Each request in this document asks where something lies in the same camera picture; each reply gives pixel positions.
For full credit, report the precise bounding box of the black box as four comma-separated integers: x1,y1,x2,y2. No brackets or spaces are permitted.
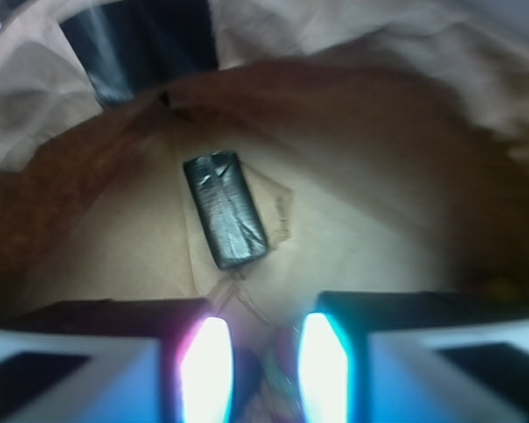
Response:
183,151,269,271

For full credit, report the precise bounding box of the brown paper bag bin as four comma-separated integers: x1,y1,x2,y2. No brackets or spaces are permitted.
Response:
0,0,529,423

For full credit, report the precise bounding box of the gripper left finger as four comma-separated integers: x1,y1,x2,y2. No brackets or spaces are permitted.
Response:
0,298,234,422

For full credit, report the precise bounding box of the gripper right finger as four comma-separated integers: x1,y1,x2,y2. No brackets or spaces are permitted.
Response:
297,291,529,422

